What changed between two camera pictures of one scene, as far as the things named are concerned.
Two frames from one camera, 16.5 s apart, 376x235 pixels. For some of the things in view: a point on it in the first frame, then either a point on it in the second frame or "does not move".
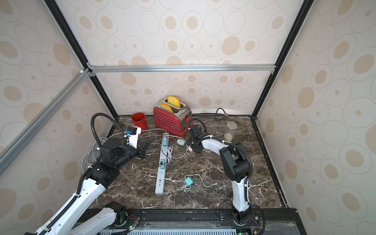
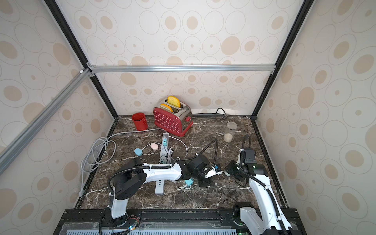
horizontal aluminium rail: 181,68 does not move
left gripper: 142,149 to 207,182
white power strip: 159,182 does not move
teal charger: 189,180 does not move
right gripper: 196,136 to 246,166
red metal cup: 140,120 does not move
